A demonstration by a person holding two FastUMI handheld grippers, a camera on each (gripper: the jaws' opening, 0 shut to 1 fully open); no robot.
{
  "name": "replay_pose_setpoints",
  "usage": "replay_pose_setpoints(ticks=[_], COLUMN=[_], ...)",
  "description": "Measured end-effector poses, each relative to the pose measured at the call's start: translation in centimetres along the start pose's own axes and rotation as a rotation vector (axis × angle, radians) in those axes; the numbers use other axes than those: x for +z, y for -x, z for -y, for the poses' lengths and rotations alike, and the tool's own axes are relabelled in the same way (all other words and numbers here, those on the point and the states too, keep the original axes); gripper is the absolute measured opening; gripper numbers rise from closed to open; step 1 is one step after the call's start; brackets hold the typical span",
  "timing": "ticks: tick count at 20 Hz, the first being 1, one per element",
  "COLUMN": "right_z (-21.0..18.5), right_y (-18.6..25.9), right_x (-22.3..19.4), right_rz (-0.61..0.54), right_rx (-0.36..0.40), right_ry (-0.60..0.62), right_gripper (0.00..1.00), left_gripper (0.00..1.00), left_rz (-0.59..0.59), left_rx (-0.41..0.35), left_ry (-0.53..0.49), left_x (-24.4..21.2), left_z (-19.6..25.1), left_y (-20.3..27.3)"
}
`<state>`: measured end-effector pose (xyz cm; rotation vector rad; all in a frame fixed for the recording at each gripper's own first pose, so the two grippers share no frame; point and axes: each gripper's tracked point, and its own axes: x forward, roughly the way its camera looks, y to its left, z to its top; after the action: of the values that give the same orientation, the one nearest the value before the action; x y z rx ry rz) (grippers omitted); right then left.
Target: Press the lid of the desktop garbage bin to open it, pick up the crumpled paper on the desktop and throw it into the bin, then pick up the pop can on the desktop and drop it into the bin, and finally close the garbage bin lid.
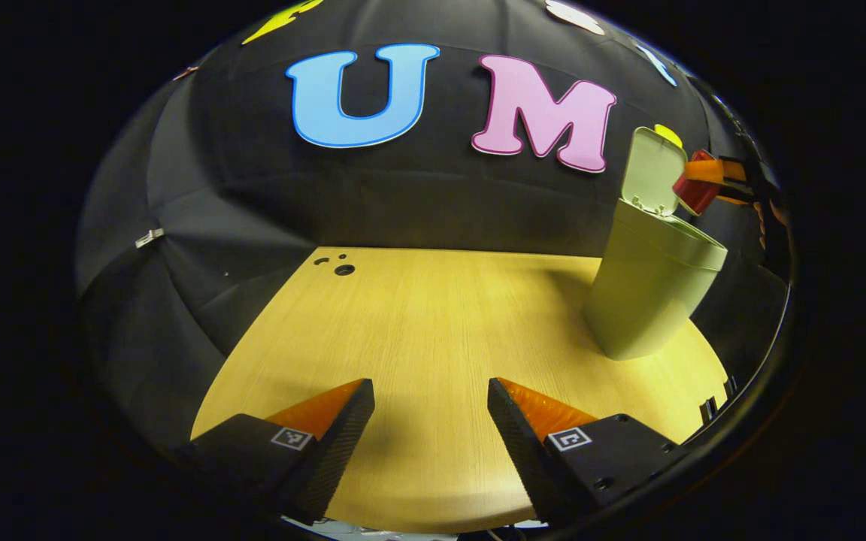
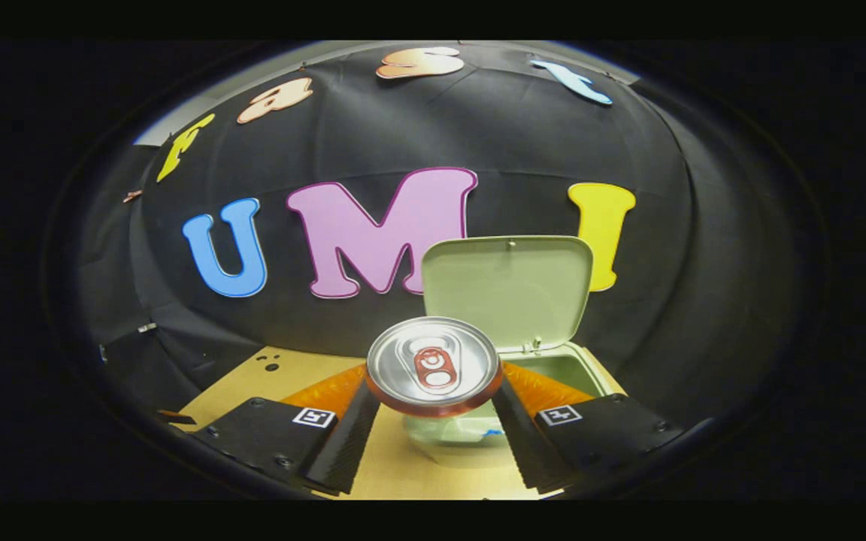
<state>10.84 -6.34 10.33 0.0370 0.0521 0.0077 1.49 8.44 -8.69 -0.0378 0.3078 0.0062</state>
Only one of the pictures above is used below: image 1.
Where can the black backdrop cloth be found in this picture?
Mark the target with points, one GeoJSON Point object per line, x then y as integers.
{"type": "Point", "coordinates": [418, 203]}

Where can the white cloth clip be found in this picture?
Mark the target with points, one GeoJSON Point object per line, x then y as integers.
{"type": "Point", "coordinates": [149, 238]}

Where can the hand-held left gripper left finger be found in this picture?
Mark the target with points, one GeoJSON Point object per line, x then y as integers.
{"type": "Point", "coordinates": [339, 436]}

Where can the wooden desktop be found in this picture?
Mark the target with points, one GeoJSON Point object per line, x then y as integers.
{"type": "Point", "coordinates": [433, 330]}

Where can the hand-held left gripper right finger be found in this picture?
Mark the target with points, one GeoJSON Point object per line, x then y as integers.
{"type": "Point", "coordinates": [523, 451]}

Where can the orange pop can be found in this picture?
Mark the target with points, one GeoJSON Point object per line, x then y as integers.
{"type": "Point", "coordinates": [694, 197]}

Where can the pale green desktop garbage bin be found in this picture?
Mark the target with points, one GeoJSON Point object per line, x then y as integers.
{"type": "Point", "coordinates": [643, 293]}

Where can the copper cloth clip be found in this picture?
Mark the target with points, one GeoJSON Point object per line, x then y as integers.
{"type": "Point", "coordinates": [186, 73]}

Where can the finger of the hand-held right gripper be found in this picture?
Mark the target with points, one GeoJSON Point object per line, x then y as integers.
{"type": "Point", "coordinates": [737, 199]}
{"type": "Point", "coordinates": [704, 173]}

